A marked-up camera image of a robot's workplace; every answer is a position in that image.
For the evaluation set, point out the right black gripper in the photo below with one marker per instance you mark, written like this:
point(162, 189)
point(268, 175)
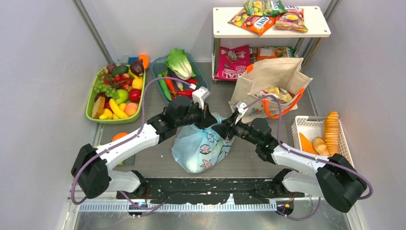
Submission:
point(228, 128)

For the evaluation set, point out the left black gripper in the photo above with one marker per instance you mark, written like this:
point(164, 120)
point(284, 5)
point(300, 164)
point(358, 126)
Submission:
point(206, 117)

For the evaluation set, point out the light blue plastic bag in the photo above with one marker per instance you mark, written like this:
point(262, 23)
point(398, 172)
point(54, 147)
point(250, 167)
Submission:
point(197, 150)

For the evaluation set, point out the beige canvas tote bag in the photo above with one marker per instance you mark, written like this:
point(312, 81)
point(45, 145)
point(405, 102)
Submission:
point(283, 73)

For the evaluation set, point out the red white chips bag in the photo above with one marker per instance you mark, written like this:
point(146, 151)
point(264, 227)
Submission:
point(282, 95)

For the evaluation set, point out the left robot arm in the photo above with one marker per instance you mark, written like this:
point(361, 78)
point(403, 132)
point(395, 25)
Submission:
point(93, 169)

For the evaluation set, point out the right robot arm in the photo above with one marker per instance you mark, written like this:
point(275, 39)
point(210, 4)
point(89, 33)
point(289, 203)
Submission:
point(333, 178)

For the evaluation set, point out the purple eggplant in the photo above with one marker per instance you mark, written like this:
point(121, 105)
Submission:
point(178, 83)

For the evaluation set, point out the red chili pepper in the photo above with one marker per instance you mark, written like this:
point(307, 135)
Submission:
point(170, 85)

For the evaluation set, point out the green cucumber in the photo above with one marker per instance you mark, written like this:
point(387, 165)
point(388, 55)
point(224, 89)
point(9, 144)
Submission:
point(164, 87)

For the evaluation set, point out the green lettuce head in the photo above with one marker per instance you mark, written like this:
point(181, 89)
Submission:
point(178, 62)

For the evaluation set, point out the red apple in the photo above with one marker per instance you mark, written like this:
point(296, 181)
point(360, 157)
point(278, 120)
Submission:
point(134, 95)

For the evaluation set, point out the peach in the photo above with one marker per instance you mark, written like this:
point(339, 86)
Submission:
point(131, 109)

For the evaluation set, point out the green apple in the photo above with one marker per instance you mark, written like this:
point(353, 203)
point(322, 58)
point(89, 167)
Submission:
point(121, 96)

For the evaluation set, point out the dark purple fruit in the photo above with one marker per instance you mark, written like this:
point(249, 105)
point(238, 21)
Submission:
point(137, 68)

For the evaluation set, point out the green fruit tray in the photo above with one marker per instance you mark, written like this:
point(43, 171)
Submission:
point(98, 108)

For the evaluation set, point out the yellow banana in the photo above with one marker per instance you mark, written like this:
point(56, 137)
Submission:
point(116, 109)

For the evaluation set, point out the orange toy piece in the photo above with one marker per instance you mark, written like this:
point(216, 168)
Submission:
point(119, 136)

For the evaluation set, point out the pink Real snack bag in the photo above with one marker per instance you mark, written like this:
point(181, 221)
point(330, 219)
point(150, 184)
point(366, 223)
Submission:
point(232, 63)

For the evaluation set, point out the avocado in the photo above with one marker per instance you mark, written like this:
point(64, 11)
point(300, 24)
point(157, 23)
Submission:
point(120, 70)

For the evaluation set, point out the green grapes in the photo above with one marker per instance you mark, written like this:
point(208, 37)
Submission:
point(101, 87)

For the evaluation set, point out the orange green snack bag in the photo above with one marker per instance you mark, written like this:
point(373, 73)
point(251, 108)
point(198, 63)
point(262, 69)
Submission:
point(275, 52)

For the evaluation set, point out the white plastic basket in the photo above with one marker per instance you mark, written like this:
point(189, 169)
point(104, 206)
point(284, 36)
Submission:
point(306, 128)

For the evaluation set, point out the stack of round crackers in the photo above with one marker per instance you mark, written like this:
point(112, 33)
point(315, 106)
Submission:
point(331, 132)

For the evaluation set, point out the orange Fox's snack bag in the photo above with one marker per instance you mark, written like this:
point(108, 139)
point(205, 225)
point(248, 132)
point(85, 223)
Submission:
point(257, 24)

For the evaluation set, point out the yellow orange snack bag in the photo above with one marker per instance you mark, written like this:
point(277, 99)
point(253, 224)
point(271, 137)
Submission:
point(292, 19)

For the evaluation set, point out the white two-tier shelf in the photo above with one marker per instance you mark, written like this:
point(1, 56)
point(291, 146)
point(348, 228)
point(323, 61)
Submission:
point(314, 21)

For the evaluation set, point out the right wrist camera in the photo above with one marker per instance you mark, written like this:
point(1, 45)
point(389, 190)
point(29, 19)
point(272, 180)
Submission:
point(241, 108)

